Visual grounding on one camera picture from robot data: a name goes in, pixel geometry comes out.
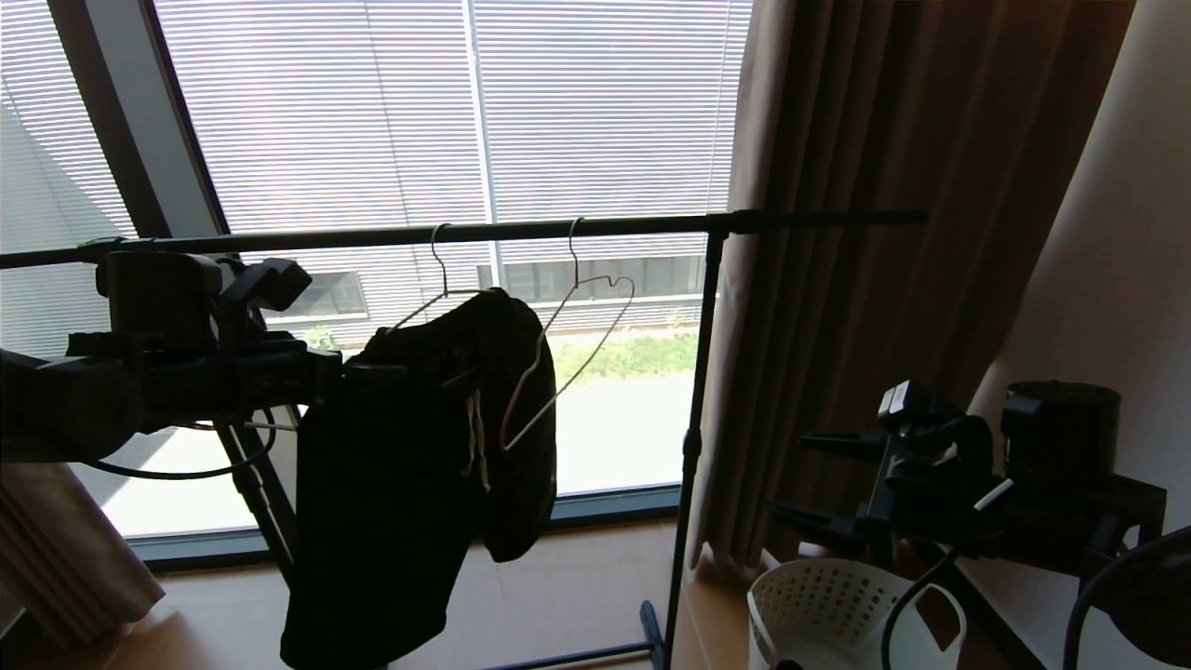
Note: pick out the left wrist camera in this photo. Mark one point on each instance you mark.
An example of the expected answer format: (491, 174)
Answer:
(270, 284)

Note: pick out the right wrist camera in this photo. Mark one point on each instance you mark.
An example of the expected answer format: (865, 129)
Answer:
(916, 405)

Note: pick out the window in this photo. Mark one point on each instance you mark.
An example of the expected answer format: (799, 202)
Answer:
(372, 112)

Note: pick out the black garment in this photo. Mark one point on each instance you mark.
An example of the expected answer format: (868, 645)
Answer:
(391, 512)

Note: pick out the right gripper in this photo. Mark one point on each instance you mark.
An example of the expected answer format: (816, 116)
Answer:
(930, 493)

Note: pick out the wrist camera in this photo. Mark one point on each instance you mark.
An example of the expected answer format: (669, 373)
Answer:
(916, 405)
(270, 284)

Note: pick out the brown curtain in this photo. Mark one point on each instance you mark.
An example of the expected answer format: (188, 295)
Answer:
(884, 233)
(65, 558)

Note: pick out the black clothes rack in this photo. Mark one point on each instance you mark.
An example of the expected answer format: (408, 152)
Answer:
(605, 225)

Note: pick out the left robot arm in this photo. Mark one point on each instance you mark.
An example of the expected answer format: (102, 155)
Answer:
(74, 400)

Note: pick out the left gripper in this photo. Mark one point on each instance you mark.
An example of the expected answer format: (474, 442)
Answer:
(288, 372)

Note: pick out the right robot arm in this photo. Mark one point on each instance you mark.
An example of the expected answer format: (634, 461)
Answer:
(1061, 447)

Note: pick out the pink clothes hanger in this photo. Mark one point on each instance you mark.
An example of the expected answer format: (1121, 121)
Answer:
(575, 265)
(444, 284)

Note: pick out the white laundry basket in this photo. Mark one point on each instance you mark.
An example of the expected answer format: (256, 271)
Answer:
(819, 605)

